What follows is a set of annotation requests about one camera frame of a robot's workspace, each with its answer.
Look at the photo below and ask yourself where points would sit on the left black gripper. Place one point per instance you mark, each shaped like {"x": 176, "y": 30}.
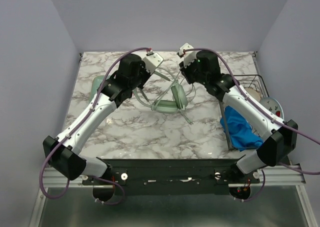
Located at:
{"x": 148, "y": 74}

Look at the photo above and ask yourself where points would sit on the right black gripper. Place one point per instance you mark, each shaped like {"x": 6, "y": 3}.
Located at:
{"x": 186, "y": 75}

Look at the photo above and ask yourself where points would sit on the mint green wired headphones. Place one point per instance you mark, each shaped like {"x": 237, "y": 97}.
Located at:
{"x": 173, "y": 100}

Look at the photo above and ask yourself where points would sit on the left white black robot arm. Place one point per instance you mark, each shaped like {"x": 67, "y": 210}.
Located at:
{"x": 63, "y": 151}

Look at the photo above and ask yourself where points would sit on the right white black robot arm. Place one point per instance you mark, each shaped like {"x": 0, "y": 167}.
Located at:
{"x": 279, "y": 136}

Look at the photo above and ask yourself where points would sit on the mint green rectangular tray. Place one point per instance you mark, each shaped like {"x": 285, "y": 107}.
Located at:
{"x": 95, "y": 87}

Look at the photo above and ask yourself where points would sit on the cream plain bowl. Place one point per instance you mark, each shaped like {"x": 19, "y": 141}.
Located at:
{"x": 254, "y": 94}

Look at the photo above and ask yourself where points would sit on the blue cloth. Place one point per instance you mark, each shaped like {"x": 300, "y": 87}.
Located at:
{"x": 240, "y": 131}

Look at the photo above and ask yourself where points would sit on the blue plate with red fruit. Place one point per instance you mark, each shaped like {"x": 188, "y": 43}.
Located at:
{"x": 273, "y": 106}

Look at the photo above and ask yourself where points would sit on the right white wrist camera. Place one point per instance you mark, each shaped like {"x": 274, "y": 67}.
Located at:
{"x": 187, "y": 54}

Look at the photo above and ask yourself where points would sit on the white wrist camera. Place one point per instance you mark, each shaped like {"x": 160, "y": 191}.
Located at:
{"x": 187, "y": 54}
{"x": 152, "y": 62}

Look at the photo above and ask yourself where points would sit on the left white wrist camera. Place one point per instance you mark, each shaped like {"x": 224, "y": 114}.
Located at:
{"x": 152, "y": 62}

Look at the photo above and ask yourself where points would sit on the black wire dish rack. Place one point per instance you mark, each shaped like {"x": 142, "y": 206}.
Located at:
{"x": 252, "y": 81}

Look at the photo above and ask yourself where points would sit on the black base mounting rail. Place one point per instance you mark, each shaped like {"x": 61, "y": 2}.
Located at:
{"x": 139, "y": 177}

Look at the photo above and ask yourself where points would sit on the aluminium extrusion frame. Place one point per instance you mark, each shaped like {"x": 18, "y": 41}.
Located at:
{"x": 278, "y": 200}

